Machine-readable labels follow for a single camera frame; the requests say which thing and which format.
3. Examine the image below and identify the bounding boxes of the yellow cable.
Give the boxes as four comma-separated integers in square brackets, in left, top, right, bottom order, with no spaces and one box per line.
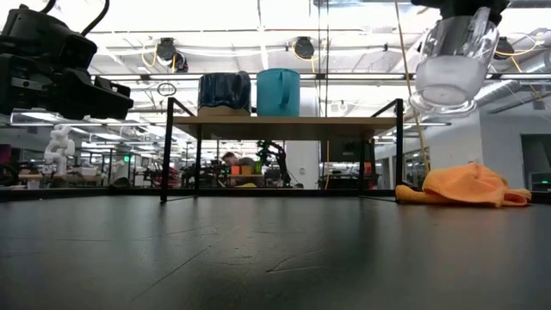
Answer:
[393,0,431,173]

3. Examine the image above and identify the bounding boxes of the wooden shelf with black legs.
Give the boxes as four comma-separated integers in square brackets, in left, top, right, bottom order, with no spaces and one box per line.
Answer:
[159,96,406,203]

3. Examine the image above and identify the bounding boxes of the silver ventilation duct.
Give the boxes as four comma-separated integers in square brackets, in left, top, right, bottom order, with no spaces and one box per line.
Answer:
[473,51,551,114]

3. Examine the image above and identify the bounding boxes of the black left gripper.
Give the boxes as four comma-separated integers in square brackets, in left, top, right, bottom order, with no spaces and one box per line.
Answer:
[0,6,134,121]

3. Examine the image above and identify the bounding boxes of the person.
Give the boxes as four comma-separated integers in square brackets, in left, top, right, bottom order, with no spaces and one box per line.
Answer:
[221,151,256,170]

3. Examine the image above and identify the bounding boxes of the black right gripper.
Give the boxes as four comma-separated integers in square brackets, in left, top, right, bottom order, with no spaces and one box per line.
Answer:
[411,0,511,26]

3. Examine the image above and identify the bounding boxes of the light blue mug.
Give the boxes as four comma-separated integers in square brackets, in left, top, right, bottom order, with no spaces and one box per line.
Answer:
[256,67,301,117]

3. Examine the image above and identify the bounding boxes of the black ceiling cable reel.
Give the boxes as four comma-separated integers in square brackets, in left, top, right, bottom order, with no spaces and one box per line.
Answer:
[493,36,517,60]
[294,36,316,60]
[155,37,189,73]

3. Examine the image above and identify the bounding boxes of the black rig frame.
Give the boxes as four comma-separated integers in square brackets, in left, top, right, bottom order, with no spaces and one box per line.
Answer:
[0,187,551,202]

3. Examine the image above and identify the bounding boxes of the dark blue mug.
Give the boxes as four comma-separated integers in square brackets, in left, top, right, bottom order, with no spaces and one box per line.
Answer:
[197,71,252,117]

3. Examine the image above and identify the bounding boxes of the orange cloth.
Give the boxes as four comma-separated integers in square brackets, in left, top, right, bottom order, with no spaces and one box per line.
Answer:
[394,162,533,208]

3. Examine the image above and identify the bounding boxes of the white robot figure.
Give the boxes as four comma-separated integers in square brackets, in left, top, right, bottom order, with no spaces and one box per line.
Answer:
[44,123,77,176]

